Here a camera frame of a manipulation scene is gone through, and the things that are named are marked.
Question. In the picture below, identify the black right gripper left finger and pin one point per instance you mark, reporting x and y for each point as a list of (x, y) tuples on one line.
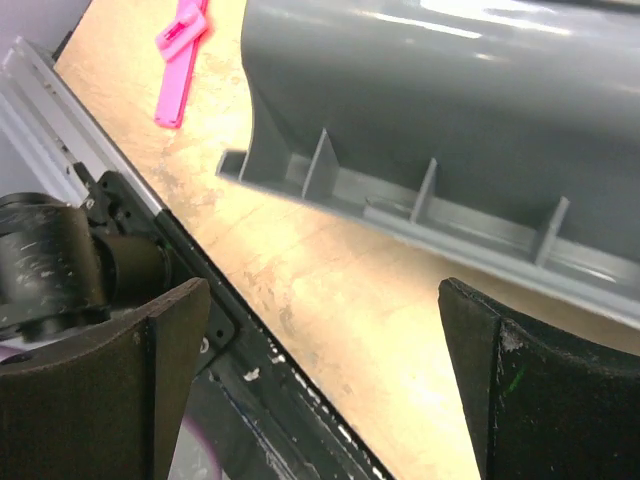
[(106, 403)]

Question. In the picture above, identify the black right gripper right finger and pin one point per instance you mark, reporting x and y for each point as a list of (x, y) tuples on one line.
[(539, 402)]

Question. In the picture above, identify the grey plastic crate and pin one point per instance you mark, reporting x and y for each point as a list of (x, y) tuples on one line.
[(501, 135)]

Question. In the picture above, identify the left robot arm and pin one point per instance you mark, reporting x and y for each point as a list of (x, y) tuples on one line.
[(58, 273)]

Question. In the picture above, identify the pink plastic clip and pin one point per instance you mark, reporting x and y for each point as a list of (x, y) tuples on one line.
[(178, 45)]

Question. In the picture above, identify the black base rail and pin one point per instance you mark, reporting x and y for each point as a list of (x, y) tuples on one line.
[(252, 412)]

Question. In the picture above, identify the aluminium table frame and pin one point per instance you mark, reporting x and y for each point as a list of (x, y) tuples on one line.
[(46, 131)]

